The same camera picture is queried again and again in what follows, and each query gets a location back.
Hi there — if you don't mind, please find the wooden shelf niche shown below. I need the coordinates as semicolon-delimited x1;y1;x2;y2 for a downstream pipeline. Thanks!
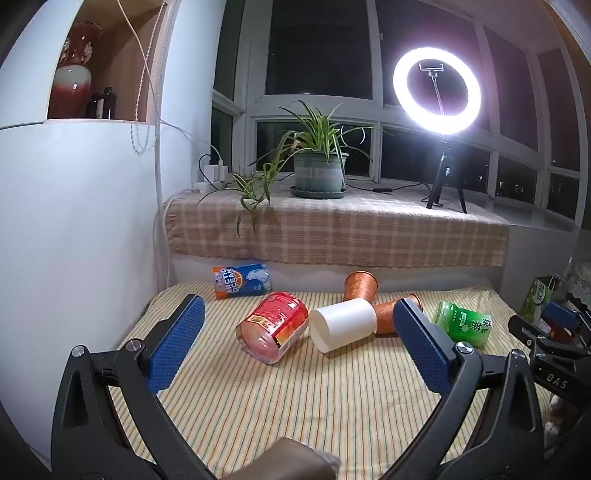
46;0;178;125

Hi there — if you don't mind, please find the brown cloth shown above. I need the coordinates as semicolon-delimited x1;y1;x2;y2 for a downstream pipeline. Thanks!
217;438;342;480

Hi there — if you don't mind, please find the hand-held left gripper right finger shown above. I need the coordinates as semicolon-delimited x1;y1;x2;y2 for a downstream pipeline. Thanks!
381;298;551;480

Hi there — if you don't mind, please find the spider plant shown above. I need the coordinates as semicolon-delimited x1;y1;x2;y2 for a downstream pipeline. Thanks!
198;99;393;237

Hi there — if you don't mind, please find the black ring light cable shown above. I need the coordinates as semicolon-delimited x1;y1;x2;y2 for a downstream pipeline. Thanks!
344;181;431;195

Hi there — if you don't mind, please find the clear cup with red label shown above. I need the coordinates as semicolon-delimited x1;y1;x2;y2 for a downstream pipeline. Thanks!
235;292;309;365

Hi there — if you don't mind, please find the green carton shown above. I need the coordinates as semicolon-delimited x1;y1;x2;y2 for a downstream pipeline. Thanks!
521;276;561;324

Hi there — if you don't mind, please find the green pot saucer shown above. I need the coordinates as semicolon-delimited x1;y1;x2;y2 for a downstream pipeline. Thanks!
290;185;347;200

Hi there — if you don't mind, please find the white ring light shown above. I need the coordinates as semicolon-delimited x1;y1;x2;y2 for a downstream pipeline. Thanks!
392;46;482;137

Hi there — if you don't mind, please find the red and white vase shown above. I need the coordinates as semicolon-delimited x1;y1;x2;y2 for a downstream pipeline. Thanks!
47;21;103;120

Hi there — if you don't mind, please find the blue drink can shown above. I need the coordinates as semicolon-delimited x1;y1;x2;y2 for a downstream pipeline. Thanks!
212;263;273;301

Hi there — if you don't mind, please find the white cup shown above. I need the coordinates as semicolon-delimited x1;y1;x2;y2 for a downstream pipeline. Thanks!
308;298;378;354

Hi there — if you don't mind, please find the phone holder clamp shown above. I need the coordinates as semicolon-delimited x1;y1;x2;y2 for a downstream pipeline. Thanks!
419;63;446;118

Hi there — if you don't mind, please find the white twisted cord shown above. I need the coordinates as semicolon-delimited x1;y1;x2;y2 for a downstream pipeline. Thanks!
116;0;169;154

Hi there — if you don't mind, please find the green drink bottle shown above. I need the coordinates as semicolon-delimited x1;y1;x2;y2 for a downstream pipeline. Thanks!
431;301;494;348

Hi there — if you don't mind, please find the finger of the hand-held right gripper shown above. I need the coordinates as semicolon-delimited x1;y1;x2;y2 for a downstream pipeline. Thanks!
508;315;591;360
540;301;591;344

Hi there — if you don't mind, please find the black tripod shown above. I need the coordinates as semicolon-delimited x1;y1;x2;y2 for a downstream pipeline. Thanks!
425;135;468;214

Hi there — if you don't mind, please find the plaid beige cloth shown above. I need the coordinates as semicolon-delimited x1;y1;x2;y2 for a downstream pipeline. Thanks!
164;187;511;268

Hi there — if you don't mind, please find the orange cup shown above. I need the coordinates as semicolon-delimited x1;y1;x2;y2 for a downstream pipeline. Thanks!
373;294;422;336
344;271;380;304

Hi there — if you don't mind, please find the white window frame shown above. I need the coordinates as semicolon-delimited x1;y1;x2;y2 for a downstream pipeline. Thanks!
212;0;591;232

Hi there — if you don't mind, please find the striped yellow cloth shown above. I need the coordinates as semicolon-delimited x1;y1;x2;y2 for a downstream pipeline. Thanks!
108;284;555;480

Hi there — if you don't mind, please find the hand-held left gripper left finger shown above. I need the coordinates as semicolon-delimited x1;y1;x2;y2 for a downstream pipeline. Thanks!
51;294;218;480

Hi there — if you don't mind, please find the green plant pot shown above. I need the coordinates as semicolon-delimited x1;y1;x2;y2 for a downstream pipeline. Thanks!
293;150;349;192

